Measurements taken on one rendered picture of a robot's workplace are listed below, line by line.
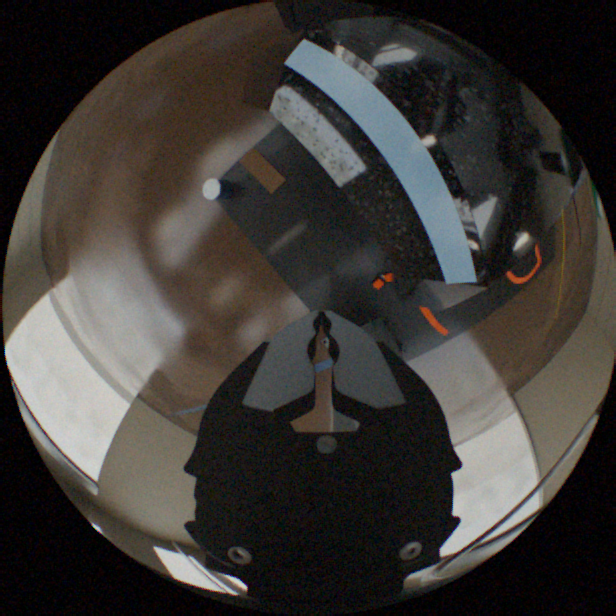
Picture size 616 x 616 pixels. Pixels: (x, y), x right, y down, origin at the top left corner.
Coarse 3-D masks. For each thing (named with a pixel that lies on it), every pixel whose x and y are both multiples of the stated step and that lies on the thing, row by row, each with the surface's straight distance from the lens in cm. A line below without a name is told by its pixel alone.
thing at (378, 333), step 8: (384, 312) 118; (376, 320) 119; (368, 328) 117; (376, 328) 114; (384, 328) 112; (376, 336) 110; (384, 336) 107; (392, 336) 134; (328, 344) 131; (392, 344) 104; (400, 344) 142; (400, 352) 137; (336, 416) 95; (344, 416) 93; (336, 424) 94; (344, 424) 91; (352, 424) 89
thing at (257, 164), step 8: (248, 152) 103; (256, 152) 101; (240, 160) 103; (248, 160) 102; (256, 160) 100; (264, 160) 99; (248, 168) 101; (256, 168) 99; (264, 168) 98; (272, 168) 97; (256, 176) 98; (264, 176) 97; (272, 176) 96; (280, 176) 95; (264, 184) 97; (272, 184) 95; (280, 184) 94; (272, 192) 95
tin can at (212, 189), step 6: (210, 180) 97; (216, 180) 95; (222, 180) 101; (204, 186) 98; (210, 186) 96; (216, 186) 94; (222, 186) 96; (228, 186) 101; (204, 192) 98; (210, 192) 96; (216, 192) 94; (222, 192) 96; (228, 192) 102; (210, 198) 96; (216, 198) 97; (222, 198) 103
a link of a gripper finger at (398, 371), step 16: (384, 352) 9; (400, 368) 9; (400, 384) 8; (416, 384) 8; (416, 400) 8; (432, 400) 8; (384, 416) 7; (400, 416) 7; (416, 416) 7; (432, 416) 8; (416, 432) 7; (432, 432) 7; (448, 432) 8; (448, 448) 7; (448, 464) 7; (384, 496) 7
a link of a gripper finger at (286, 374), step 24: (312, 312) 12; (288, 336) 10; (312, 336) 10; (264, 360) 9; (288, 360) 8; (264, 384) 8; (288, 384) 8; (312, 384) 7; (264, 408) 7; (288, 408) 7; (312, 408) 8
